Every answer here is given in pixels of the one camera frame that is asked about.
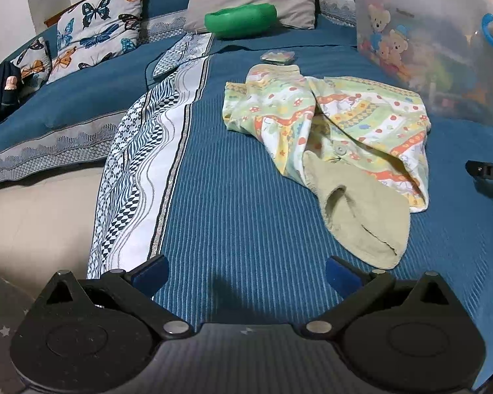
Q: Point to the grey star print mat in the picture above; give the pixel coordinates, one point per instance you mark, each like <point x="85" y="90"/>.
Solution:
<point x="2" y="328"/>

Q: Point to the clear bear print storage box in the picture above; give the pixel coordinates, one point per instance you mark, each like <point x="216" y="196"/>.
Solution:
<point x="435" y="49"/>

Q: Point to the dark backpack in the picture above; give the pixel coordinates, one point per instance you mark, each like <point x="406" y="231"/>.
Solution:
<point x="0" y="94"/>

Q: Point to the small butterfly print pillow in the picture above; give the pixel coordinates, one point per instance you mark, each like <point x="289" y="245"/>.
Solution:
<point x="33" y="65"/>

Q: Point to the small clear plastic packet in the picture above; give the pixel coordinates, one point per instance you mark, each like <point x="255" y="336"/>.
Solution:
<point x="277" y="56"/>

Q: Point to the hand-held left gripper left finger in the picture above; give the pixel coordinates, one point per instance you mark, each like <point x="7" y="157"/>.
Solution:
<point x="150" y="273"/>

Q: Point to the blue quilt with grey border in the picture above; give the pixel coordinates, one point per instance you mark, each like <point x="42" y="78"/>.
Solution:
<point x="86" y="98"/>

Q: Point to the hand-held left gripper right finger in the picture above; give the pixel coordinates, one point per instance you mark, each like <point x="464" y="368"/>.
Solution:
<point x="343" y="278"/>

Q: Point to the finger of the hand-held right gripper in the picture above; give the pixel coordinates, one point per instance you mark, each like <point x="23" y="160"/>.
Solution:
<point x="474" y="169"/>

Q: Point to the patterned baby garment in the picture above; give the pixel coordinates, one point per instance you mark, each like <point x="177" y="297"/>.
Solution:
<point x="353" y="119"/>

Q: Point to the blue striped bedspread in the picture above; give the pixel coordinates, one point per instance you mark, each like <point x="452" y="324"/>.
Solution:
<point x="238" y="213"/>

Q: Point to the large butterfly print pillow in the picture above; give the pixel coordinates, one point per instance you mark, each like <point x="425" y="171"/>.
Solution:
<point x="94" y="28"/>

